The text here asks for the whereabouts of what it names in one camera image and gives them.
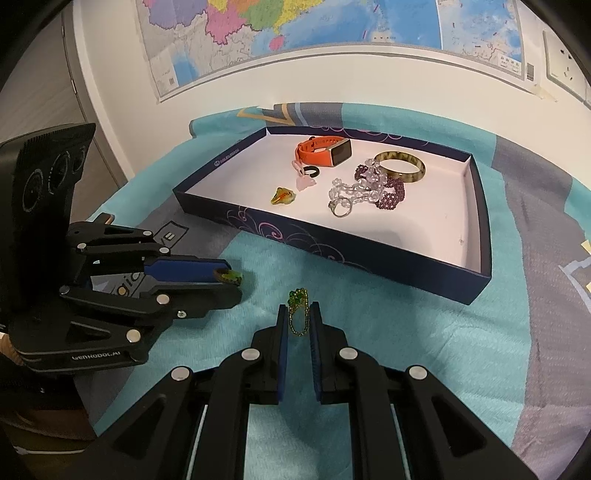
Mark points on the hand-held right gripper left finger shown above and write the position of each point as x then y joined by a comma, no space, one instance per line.
282,360

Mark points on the blue ocean wall map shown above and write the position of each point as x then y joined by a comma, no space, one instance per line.
480,27

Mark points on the tortoiseshell bangle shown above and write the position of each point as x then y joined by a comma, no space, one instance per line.
401,175

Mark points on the dark blue box tray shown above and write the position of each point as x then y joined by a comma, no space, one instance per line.
415,230

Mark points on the large colourful wall map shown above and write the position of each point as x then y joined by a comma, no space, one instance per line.
231,27

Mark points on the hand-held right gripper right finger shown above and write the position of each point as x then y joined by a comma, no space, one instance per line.
315,360

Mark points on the orange smartwatch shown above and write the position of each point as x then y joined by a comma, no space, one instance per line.
314,154

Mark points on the teal and grey printed blanket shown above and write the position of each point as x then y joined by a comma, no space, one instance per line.
415,346

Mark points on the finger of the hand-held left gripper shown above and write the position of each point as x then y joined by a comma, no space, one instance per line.
203,297
184,270

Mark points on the white wall socket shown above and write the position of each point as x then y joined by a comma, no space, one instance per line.
586,85
561,60

